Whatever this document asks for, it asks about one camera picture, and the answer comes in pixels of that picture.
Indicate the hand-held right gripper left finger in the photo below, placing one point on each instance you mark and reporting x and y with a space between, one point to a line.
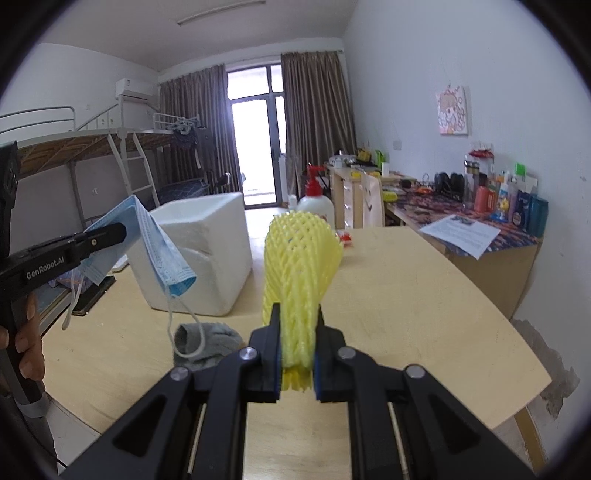
265 364

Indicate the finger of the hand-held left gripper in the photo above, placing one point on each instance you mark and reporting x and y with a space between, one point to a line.
265 364
104 237

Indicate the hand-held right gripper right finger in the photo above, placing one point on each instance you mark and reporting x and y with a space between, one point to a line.
325 364

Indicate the blue face mask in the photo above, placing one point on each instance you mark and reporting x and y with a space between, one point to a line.
152 249

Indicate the grey sock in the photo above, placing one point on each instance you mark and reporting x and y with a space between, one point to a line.
217 344

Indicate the white foam box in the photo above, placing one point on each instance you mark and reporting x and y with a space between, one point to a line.
203 258

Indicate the yellow foam fruit net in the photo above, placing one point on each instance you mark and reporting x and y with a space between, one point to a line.
295 267

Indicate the person's left hand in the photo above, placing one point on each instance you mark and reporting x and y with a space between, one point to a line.
30 341

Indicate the black smartphone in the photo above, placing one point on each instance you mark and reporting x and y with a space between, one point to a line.
94 300

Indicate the white bunk bed ladder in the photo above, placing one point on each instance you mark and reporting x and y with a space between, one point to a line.
138 170

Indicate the blue checked bedding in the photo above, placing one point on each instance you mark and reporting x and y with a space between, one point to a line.
182 188

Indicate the white metal bunk bed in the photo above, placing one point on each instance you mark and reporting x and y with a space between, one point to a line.
166 138
51 147

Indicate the small red packet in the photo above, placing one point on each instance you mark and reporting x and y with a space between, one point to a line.
344 238

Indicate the dark hanging clothes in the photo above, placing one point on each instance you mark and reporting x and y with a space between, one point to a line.
184 137

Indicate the white air conditioner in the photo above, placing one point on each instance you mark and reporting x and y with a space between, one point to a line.
134 88

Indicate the brown curtain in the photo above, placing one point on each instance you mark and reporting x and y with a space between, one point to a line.
207 120
318 115

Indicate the white lotion bottle red pump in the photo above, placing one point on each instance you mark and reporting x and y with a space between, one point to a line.
316 203

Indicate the small clear spray bottle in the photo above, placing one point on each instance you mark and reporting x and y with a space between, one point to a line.
292 202

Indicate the wooden chair with smiley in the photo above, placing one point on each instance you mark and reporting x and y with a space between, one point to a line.
371 203

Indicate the person's grey clothing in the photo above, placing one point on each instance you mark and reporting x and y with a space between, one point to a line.
32 438

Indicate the wooden desk with drawers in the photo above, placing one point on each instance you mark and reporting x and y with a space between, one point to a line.
344 194

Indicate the glass balcony door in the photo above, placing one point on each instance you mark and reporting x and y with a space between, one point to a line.
254 138

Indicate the white paper sheet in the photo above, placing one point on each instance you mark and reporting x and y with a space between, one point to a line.
461 234

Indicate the wooden desk with printed mat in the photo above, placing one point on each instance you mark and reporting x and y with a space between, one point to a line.
512 272

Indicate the green bag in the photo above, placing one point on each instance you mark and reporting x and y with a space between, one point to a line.
380 158

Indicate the black headphones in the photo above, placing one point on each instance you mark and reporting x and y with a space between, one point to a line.
448 184

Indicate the clear water bottle red lid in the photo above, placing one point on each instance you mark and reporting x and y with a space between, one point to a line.
472 182

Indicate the row of toiletry bottles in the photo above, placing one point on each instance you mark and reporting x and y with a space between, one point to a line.
521 207

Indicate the ceiling tube light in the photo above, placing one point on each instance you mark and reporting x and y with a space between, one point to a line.
221 13

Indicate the pink cartoon wall poster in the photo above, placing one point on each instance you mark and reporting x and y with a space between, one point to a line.
452 110

